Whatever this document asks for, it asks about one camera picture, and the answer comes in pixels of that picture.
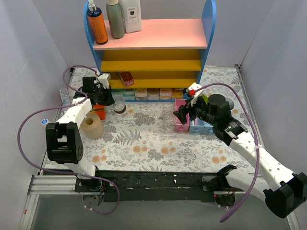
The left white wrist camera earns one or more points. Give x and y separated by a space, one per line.
104 80

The red small box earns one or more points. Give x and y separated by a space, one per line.
126 78

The clear glass toothbrush holder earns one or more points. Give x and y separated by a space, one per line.
168 119

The orange spray bottle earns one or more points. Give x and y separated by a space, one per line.
96 20

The clear cup brown base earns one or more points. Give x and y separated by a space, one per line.
119 106

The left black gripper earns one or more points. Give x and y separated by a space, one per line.
105 96

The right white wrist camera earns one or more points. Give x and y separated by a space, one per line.
194 91

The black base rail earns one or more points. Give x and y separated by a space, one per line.
156 186

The orange red soap box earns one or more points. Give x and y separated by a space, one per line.
165 93

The blue wooden shelf unit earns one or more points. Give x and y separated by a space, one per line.
166 53

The orange razor package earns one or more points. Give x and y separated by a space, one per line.
100 111

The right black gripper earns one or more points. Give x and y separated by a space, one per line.
189 109

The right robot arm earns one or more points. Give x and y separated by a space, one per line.
281 189

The clear water bottle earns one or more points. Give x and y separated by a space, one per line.
45 121

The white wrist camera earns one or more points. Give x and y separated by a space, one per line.
104 80
194 91

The white labelled bottle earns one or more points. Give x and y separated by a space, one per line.
131 10

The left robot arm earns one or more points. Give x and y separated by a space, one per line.
64 143

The teal soap box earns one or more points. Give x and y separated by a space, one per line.
129 94
117 92

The clear textured glass tray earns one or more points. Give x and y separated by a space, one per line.
141 115

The light blue drawer box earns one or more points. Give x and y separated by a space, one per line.
197 126

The yellow soap box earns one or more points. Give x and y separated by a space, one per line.
177 93

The grey green bottle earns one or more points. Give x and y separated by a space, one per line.
115 18

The aluminium frame rail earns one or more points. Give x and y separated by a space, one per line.
44 185

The dark blue cup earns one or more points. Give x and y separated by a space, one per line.
231 103

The green toothpaste tube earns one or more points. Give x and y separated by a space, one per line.
205 98

